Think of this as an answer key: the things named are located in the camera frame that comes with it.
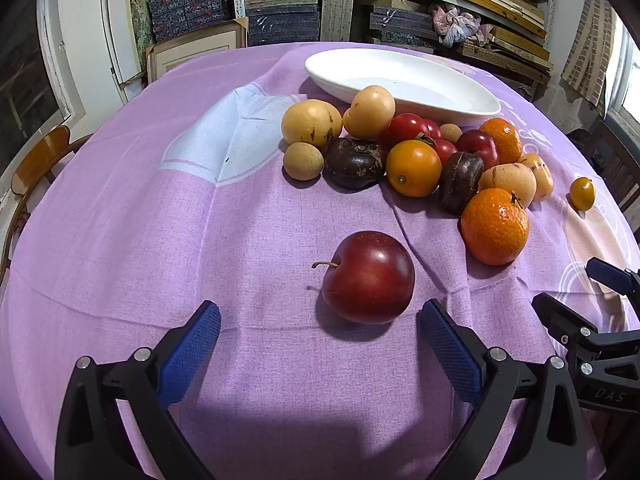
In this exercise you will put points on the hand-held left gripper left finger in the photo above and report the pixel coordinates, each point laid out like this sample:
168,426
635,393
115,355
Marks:
192,350

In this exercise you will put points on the small yellow tomato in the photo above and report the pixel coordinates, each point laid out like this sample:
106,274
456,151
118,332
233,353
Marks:
582,194

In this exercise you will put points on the purple printed tablecloth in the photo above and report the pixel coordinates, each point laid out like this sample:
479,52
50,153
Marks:
150,260

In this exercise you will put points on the small dark red plum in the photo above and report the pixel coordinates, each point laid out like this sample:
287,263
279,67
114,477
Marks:
477,145

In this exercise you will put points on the large brown longan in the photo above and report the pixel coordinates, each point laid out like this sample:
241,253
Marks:
303,161

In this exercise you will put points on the light brown wooden chair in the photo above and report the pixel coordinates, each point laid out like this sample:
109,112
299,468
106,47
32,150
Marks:
40,155

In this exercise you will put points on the stack of blue-red patterned boxes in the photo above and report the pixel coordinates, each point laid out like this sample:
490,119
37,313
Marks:
185,10

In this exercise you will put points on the bright window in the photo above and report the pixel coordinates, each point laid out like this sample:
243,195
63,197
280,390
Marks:
627,85

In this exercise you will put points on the red cherry tomato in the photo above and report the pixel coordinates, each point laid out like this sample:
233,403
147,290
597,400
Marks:
433,129
445,150

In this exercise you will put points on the green marbled panel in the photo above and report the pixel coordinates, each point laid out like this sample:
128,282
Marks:
140,15

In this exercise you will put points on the brown-spotted yellow pear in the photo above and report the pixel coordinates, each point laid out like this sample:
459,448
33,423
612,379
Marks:
310,122

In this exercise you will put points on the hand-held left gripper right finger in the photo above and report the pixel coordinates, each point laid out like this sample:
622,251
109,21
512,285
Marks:
450,350

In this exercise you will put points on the stack of worn brown boxes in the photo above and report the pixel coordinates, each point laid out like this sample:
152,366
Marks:
500,57

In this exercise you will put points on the oblong dark purple fruit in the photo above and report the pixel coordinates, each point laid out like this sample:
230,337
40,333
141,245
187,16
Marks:
460,182

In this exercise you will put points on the large orange tangerine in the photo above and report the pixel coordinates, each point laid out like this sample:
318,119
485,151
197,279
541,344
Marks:
495,226

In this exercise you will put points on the white oval plate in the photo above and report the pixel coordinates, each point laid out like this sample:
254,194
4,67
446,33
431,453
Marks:
425,87

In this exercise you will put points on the brick pattern curtain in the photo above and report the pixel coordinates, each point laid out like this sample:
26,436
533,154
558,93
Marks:
590,50

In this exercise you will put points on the white-framed dark window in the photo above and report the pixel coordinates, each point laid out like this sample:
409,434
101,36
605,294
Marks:
25,90

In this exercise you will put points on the white leaning board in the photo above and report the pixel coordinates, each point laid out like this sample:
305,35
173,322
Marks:
117,35

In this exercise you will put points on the pink cloth bundle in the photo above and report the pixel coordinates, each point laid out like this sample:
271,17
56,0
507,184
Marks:
457,27

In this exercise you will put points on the stack of yellow wooden boxes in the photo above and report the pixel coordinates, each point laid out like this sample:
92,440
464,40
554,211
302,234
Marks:
500,2

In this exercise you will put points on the small brown longan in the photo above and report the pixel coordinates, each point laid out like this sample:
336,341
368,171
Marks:
450,133

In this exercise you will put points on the small orange tangerine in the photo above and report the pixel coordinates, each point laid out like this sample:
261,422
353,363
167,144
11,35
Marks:
504,139

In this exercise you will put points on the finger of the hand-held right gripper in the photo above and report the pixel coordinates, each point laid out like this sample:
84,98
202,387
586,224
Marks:
610,277
557,317

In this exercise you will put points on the large dark red plum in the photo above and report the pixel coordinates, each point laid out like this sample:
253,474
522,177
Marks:
370,277

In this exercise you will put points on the smooth yellow pear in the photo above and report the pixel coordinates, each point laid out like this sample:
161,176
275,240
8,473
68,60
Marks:
370,110

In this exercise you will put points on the plain yellow loquat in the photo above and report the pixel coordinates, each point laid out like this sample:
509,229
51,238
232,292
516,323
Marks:
507,182

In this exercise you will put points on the grey upright box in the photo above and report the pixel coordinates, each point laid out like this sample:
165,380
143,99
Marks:
329,19
346,19

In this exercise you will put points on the stack of purple-grey boxes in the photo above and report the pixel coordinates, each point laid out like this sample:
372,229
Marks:
400,22

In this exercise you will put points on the dark wooden chair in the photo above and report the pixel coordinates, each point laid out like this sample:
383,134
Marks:
615,160

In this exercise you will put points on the stack of dark blue boxes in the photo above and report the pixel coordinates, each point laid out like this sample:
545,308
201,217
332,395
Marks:
282,22

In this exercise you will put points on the framed picture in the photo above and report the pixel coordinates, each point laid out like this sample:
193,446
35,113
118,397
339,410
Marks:
195,47

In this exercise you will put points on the orange-yellow tomato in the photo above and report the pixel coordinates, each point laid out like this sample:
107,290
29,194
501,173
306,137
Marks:
413,167

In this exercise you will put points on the round dark purple fruit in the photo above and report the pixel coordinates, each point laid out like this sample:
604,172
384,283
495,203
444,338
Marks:
356,162

